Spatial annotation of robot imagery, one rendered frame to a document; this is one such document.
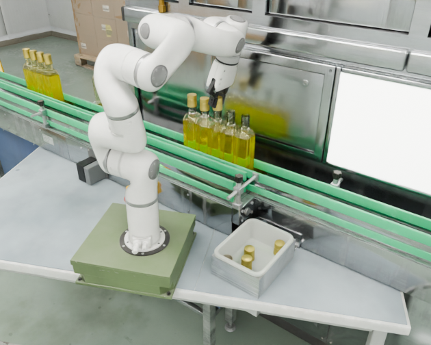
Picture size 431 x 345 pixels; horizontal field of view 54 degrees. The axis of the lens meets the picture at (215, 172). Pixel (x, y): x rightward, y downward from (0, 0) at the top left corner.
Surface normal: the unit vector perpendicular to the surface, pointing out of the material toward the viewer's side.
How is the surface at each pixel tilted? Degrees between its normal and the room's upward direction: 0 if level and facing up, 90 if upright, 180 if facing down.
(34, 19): 90
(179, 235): 2
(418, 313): 90
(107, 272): 90
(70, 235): 0
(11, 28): 90
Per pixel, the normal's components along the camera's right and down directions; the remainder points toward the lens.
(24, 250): 0.00, -0.85
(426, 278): -0.60, 0.41
